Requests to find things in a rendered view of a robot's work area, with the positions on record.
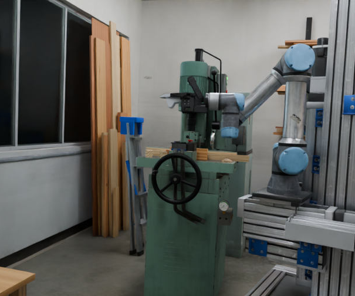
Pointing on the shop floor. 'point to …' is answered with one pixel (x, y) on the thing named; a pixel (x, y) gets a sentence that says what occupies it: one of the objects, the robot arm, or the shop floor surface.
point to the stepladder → (133, 148)
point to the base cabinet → (184, 246)
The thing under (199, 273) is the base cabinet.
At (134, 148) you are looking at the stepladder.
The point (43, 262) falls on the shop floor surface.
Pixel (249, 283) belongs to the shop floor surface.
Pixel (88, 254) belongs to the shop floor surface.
